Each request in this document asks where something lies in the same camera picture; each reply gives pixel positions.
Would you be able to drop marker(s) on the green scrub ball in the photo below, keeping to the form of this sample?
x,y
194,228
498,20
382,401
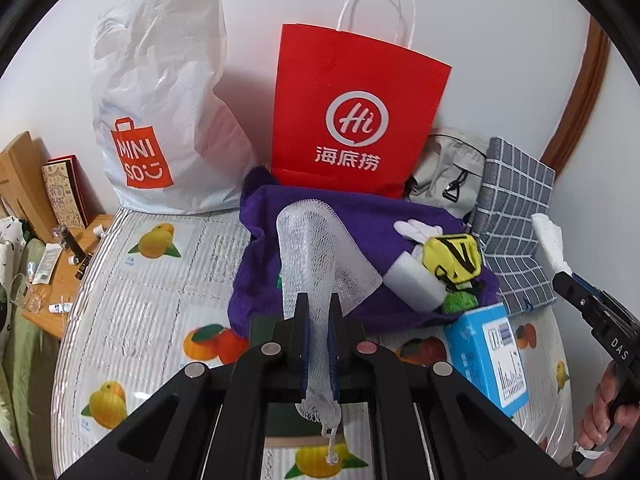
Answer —
x,y
460,301

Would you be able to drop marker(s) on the white tissue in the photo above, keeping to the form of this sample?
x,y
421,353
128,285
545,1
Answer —
x,y
547,240

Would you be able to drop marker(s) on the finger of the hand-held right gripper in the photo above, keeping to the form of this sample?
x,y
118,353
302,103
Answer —
x,y
575,292
592,291

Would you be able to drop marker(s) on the clear drinking glass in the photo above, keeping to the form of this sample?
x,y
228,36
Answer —
x,y
22,292

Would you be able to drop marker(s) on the small white vial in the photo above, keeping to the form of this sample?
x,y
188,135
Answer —
x,y
59,307

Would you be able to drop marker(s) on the white mesh bath net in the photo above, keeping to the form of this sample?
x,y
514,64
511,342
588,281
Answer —
x,y
310,250

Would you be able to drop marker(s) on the white plastic shopping bag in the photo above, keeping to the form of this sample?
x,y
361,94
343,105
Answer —
x,y
160,100

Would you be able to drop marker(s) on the white sponge block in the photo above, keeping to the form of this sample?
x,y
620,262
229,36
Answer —
x,y
412,285

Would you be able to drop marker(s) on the purple fabric storage bin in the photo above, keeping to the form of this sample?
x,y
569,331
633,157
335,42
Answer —
x,y
260,260

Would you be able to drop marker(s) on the white cream tube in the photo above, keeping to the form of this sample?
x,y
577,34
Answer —
x,y
46,265

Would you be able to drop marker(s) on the wooden bedside table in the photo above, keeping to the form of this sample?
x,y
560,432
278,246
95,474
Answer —
x,y
60,305

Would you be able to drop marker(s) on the red paper carrier bag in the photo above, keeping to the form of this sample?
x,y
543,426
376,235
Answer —
x,y
350,110

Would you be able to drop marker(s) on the small blue fabric piece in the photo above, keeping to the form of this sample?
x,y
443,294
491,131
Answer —
x,y
527,304

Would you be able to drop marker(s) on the grey backpack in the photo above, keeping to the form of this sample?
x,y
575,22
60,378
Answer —
x,y
445,175

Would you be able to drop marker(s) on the grey checked cushion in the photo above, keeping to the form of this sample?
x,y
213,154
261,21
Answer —
x,y
525,280
515,185

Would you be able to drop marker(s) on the white dark-print pillow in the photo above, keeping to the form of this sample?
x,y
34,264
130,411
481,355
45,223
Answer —
x,y
10,245

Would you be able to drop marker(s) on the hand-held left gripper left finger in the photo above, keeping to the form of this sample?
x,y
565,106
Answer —
x,y
306,350

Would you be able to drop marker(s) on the dark small bottle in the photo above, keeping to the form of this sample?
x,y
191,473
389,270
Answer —
x,y
75,252

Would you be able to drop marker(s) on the person's right hand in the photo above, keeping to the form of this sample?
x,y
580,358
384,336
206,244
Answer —
x,y
600,410

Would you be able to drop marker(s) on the blue tissue pack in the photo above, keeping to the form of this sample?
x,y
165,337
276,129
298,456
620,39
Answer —
x,y
480,355

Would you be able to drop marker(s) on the fruit print tablecloth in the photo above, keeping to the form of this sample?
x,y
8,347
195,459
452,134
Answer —
x,y
150,300

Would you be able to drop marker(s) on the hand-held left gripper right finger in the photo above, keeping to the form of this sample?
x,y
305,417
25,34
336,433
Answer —
x,y
335,350

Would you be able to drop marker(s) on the wooden bed headboard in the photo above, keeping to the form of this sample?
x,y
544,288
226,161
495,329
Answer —
x,y
22,180

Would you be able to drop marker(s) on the patterned hardcover book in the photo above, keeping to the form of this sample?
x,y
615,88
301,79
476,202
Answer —
x,y
62,192

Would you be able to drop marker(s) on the brown wooden door frame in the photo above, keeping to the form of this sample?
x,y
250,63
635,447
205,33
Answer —
x,y
580,100

